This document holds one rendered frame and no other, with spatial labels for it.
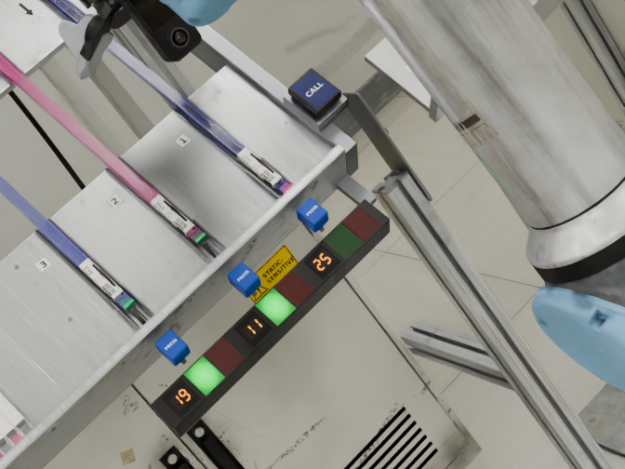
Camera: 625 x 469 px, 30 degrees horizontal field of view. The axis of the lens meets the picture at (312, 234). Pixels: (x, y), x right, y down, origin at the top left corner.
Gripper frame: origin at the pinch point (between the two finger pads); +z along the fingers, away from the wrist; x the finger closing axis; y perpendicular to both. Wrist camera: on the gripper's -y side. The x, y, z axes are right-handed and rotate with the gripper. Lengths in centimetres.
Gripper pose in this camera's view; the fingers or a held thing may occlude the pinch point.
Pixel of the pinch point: (132, 43)
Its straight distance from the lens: 141.3
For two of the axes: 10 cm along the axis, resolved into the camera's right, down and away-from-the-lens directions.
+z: -1.2, 2.8, 9.5
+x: -6.9, 6.6, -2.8
